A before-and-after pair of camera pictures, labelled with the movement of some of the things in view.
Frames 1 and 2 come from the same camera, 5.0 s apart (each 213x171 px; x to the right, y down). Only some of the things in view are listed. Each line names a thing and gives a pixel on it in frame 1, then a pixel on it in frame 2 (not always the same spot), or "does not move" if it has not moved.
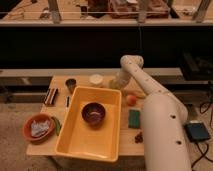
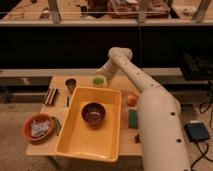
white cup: x=96 y=80 does not move
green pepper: x=57 y=124 does not move
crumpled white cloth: x=37 y=129 does not move
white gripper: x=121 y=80 -> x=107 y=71
